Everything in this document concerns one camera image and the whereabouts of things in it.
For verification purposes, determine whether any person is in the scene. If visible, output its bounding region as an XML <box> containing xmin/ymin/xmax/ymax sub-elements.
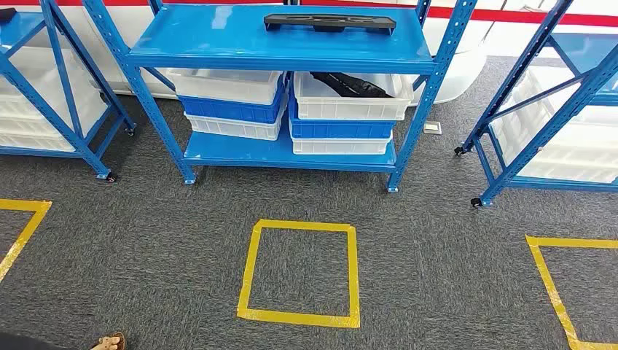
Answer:
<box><xmin>0</xmin><ymin>331</ymin><xmax>128</xmax><ymax>350</ymax></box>

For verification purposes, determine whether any yellow tape floor square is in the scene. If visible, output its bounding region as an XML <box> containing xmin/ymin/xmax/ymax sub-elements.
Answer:
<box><xmin>236</xmin><ymin>219</ymin><xmax>361</xmax><ymax>330</ymax></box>
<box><xmin>0</xmin><ymin>198</ymin><xmax>53</xmax><ymax>284</ymax></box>
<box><xmin>525</xmin><ymin>234</ymin><xmax>618</xmax><ymax>350</ymax></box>

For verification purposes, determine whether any blue metal shelf rack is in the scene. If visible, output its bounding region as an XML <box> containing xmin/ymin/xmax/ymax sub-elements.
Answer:
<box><xmin>0</xmin><ymin>0</ymin><xmax>137</xmax><ymax>184</ymax></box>
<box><xmin>453</xmin><ymin>0</ymin><xmax>618</xmax><ymax>209</ymax></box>
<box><xmin>82</xmin><ymin>0</ymin><xmax>479</xmax><ymax>193</ymax></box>

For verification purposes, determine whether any white plastic crate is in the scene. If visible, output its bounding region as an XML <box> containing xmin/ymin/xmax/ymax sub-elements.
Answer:
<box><xmin>167</xmin><ymin>68</ymin><xmax>284</xmax><ymax>106</ymax></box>
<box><xmin>0</xmin><ymin>126</ymin><xmax>78</xmax><ymax>153</ymax></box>
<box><xmin>291</xmin><ymin>130</ymin><xmax>393</xmax><ymax>156</ymax></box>
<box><xmin>293</xmin><ymin>71</ymin><xmax>415</xmax><ymax>122</ymax></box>
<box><xmin>0</xmin><ymin>94</ymin><xmax>109</xmax><ymax>136</ymax></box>
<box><xmin>0</xmin><ymin>45</ymin><xmax>109</xmax><ymax>105</ymax></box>
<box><xmin>184</xmin><ymin>96</ymin><xmax>289</xmax><ymax>141</ymax></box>
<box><xmin>490</xmin><ymin>111</ymin><xmax>618</xmax><ymax>184</ymax></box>
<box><xmin>512</xmin><ymin>65</ymin><xmax>618</xmax><ymax>128</ymax></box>

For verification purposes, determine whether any long black plastic part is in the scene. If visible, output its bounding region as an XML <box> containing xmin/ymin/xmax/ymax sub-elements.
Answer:
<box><xmin>263</xmin><ymin>13</ymin><xmax>397</xmax><ymax>36</ymax></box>

